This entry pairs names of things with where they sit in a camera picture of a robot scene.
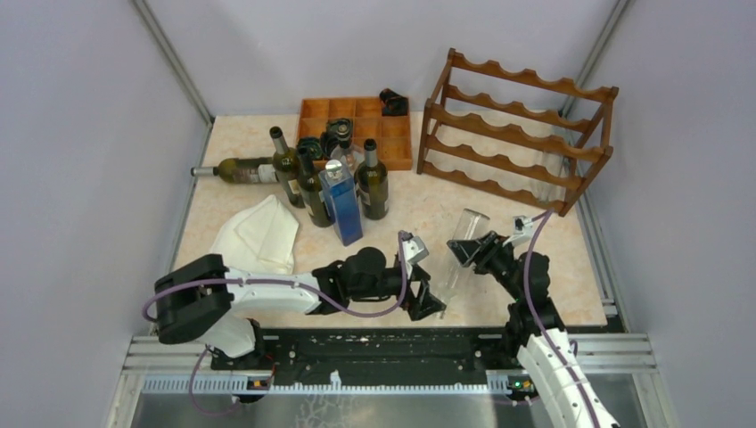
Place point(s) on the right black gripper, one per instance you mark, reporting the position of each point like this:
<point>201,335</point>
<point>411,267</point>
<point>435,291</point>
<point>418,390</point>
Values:
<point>490,245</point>

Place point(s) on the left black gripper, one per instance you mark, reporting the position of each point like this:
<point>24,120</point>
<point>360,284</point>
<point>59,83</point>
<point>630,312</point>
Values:
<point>425,302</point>

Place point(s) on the clear glass bottle front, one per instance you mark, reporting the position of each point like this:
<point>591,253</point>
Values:
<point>455,280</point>

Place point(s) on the clear glass bottle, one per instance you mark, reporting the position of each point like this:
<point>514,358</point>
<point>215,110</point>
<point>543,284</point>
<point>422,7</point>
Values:
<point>549,191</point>
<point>455,280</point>

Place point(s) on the blue square glass bottle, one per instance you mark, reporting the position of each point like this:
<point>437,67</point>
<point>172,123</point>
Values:
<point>338,186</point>

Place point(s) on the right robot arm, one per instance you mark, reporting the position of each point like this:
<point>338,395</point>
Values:
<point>535,335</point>

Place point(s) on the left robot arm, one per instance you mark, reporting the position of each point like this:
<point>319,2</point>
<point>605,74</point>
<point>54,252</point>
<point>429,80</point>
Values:
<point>210,302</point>

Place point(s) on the standing green bottle right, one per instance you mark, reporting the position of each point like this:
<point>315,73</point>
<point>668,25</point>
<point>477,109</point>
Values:
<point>372,183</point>

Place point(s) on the standing green bottle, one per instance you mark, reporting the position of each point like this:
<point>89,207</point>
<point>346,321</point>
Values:
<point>286,165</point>
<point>372,183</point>
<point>311,189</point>

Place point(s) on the wooden wine rack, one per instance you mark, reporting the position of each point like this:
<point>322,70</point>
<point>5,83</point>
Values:
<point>584,159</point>

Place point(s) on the small clear labelled bottle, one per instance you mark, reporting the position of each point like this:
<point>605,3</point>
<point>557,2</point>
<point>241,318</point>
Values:
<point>348,154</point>

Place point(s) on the standing green bottle front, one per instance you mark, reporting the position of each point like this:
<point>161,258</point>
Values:
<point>311,189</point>

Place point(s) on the standing green bottle left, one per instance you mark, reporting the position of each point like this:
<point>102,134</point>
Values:
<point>286,165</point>

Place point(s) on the lying green wine bottle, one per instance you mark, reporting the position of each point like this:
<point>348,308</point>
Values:
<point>240,171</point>

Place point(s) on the wooden compartment tray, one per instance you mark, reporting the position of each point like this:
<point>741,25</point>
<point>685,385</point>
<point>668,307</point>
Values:
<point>393,135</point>

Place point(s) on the black part behind tray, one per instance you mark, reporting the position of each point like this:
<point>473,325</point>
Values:
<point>393,104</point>

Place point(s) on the black part in tray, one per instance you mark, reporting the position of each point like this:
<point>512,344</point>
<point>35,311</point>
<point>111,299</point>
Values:
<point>336,131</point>

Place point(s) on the white folded cloth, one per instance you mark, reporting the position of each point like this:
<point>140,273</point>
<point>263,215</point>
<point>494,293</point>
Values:
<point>259,239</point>

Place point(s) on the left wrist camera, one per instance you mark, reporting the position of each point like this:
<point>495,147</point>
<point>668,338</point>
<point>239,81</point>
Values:
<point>412,249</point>

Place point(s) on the white cable duct strip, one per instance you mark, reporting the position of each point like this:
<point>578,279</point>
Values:
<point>248,385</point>

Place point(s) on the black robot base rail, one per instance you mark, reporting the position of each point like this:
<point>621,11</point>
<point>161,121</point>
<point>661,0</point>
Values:
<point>372,357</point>

